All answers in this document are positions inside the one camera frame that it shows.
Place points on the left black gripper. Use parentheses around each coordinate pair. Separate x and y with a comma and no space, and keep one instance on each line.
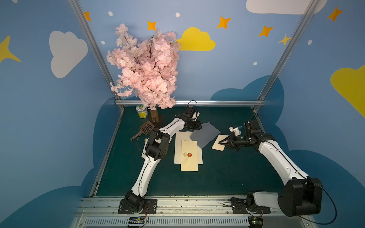
(194,125)

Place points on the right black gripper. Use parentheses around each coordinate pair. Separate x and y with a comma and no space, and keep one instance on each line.
(233,141)

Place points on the brown letter paper front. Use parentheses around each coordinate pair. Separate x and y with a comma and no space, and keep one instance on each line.
(217,146)

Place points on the cream paper sheet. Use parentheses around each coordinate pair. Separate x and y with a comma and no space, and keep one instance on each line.
(184,136)

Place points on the grey envelope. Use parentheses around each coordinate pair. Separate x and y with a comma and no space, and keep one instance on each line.
(205,135)

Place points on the yellow envelope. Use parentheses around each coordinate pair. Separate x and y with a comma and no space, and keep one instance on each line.
(189,159)

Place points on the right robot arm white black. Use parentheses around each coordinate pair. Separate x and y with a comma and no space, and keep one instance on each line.
(301,195)

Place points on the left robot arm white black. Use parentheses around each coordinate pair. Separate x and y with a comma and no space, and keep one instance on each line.
(139,190)

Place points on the brown slotted scoop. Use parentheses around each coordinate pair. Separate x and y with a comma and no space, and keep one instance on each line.
(144,129)

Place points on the yellow green tin can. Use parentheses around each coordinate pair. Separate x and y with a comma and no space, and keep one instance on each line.
(142,111)

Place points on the pink cherry blossom tree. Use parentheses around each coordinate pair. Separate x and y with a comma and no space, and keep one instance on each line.
(148,68)

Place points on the back horizontal aluminium bar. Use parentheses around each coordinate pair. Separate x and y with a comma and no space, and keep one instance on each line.
(200,103)

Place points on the right small circuit board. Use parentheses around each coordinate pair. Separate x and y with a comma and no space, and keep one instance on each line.
(255,222)

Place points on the small circuit board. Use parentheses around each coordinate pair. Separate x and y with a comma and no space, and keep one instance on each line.
(136,222)
(255,222)

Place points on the left small circuit board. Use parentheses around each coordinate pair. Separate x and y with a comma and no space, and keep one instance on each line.
(136,222)

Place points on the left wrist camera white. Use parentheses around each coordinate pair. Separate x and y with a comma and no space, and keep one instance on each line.
(195,116)

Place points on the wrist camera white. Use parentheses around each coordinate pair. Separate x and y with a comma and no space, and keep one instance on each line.
(235,130)
(195,116)

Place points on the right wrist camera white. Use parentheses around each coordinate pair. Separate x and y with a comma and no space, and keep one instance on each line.
(235,130)

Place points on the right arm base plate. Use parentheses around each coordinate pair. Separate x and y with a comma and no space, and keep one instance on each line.
(247,205)

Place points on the left aluminium frame post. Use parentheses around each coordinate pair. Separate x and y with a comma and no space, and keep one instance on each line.
(83,22)

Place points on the aluminium frame post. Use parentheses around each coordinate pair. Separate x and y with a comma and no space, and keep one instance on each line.
(298,32)
(83,22)

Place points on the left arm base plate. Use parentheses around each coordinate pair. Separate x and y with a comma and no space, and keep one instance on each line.
(149,206)

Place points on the aluminium rail base frame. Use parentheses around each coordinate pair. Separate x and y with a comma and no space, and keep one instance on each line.
(207,211)

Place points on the right aluminium frame post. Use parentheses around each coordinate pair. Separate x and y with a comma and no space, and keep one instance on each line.
(298,32)

